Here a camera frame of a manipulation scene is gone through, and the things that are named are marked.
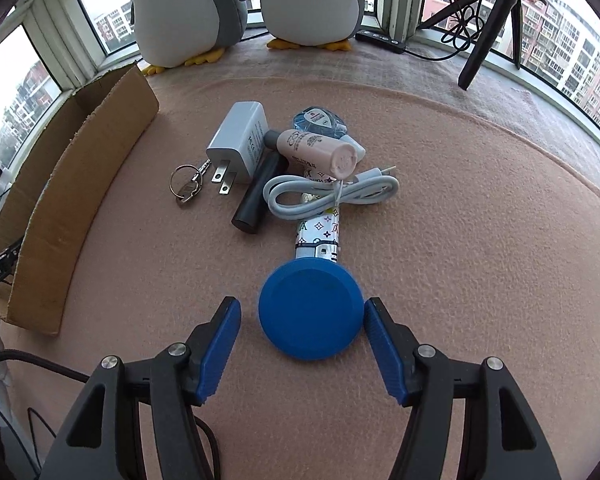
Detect black lipstick tube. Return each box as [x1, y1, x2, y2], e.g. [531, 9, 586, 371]
[232, 151, 288, 234]

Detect clear blue sanitizer bottle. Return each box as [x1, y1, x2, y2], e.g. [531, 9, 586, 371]
[292, 106, 366, 160]

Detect ring light on tripod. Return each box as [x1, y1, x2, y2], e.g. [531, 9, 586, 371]
[417, 0, 544, 90]

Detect pink felt mat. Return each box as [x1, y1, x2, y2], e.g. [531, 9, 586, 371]
[0, 71, 600, 480]

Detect cardboard box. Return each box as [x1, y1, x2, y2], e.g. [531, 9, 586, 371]
[0, 65, 159, 336]

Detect white usb cable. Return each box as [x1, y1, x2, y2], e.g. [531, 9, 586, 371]
[262, 164, 401, 222]

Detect keys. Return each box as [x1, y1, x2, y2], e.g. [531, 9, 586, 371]
[169, 159, 211, 207]

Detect large penguin plush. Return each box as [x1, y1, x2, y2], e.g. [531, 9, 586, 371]
[132, 0, 248, 76]

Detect black inline remote control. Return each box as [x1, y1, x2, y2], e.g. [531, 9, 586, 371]
[354, 29, 405, 54]

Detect patterned white lighter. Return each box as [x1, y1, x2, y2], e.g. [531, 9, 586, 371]
[294, 192, 340, 262]

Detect white wall charger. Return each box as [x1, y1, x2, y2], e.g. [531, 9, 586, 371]
[206, 101, 268, 195]

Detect blue round container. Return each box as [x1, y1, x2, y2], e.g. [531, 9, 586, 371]
[258, 257, 364, 362]

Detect pink cogi bottle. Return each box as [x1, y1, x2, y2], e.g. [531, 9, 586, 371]
[263, 129, 358, 180]

